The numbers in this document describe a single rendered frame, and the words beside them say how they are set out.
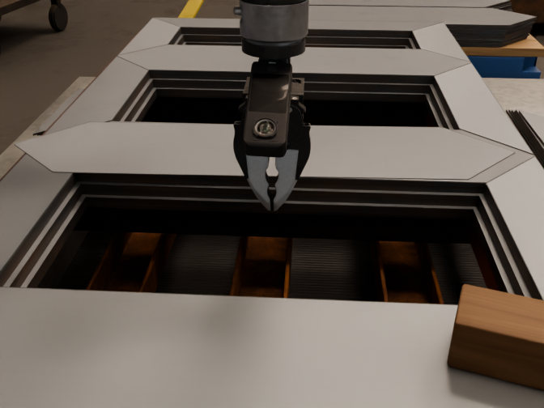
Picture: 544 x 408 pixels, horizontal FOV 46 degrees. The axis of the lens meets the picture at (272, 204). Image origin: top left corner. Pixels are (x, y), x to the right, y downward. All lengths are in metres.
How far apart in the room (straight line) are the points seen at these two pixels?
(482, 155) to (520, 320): 0.44
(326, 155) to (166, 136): 0.25
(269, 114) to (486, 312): 0.29
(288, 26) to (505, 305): 0.35
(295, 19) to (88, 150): 0.42
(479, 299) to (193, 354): 0.26
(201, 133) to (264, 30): 0.35
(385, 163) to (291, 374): 0.43
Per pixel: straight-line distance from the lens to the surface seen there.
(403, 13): 1.86
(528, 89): 1.65
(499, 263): 0.80
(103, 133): 1.03
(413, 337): 0.61
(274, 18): 0.69
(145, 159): 0.94
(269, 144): 0.65
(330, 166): 0.90
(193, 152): 0.94
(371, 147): 0.96
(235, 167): 0.90
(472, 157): 0.97
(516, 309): 0.59
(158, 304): 0.65
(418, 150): 0.97
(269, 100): 0.69
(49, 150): 1.00
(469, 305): 0.58
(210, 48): 1.44
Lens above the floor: 1.26
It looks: 30 degrees down
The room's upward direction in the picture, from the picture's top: straight up
